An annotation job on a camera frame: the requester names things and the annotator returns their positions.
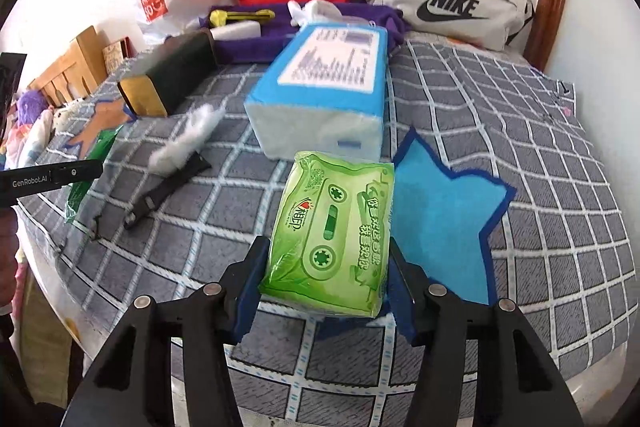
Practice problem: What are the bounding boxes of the white cotton wad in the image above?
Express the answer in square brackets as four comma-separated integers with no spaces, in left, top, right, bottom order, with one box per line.
[148,103,227,176]

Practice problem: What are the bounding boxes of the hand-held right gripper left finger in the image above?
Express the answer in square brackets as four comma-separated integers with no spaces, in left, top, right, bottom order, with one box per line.
[60,234,272,427]

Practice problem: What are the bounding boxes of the green plastic packet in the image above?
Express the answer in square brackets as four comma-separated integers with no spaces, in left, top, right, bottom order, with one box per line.
[65,125,127,224]

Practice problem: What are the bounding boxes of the purple towel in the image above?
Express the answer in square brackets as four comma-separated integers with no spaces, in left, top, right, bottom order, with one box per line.
[200,2,407,66]

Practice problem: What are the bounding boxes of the black box with gold end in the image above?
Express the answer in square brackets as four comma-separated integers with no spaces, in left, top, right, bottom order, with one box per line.
[116,31,219,118]

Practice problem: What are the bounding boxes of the green tissue pack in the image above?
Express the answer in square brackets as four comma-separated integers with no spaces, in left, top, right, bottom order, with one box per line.
[258,151,396,319]

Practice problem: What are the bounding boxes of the colourful cloth pile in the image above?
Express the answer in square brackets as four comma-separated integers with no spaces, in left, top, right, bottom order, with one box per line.
[0,107,68,171]

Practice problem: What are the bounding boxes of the blue tissue pack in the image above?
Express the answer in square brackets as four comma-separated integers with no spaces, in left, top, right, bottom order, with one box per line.
[243,23,390,158]

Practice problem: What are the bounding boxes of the purple plush toy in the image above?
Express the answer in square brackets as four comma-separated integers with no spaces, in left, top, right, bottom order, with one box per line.
[16,89,47,128]

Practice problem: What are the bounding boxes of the black strap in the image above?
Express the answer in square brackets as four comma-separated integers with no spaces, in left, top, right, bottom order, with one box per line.
[123,154,213,231]

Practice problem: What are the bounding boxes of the white block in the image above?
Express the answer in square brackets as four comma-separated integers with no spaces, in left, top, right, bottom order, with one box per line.
[210,21,263,42]

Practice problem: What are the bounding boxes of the yellow and black tool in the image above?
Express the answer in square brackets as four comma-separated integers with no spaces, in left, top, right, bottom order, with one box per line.
[209,8,277,28]

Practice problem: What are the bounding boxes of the white crumpled cloth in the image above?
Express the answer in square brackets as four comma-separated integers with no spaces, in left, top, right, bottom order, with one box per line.
[287,0,352,28]

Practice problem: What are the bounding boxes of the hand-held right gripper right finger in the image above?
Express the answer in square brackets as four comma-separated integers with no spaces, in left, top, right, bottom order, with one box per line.
[386,238,586,427]

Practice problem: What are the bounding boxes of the grey grid bedsheet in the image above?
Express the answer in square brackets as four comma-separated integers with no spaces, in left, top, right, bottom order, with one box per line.
[15,34,634,408]

